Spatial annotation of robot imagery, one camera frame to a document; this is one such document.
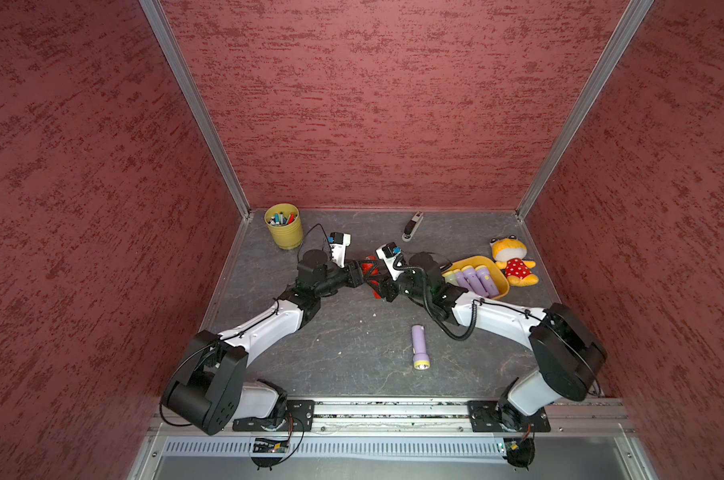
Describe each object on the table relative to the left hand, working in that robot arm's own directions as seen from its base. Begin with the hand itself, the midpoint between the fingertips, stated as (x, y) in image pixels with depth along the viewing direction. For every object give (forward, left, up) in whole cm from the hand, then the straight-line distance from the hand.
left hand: (372, 268), depth 81 cm
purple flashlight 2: (+6, -34, -16) cm, 38 cm away
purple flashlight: (+6, -39, -16) cm, 42 cm away
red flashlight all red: (-1, +1, +1) cm, 2 cm away
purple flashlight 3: (+6, -30, -16) cm, 35 cm away
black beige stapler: (+29, -15, -15) cm, 36 cm away
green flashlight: (+6, -26, -14) cm, 30 cm away
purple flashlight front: (-20, -14, -16) cm, 29 cm away
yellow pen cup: (+22, +31, -14) cm, 41 cm away
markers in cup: (+26, +34, -9) cm, 43 cm away
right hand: (-2, +1, -4) cm, 4 cm away
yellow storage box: (+7, -42, -14) cm, 45 cm away
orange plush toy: (+15, -47, -13) cm, 52 cm away
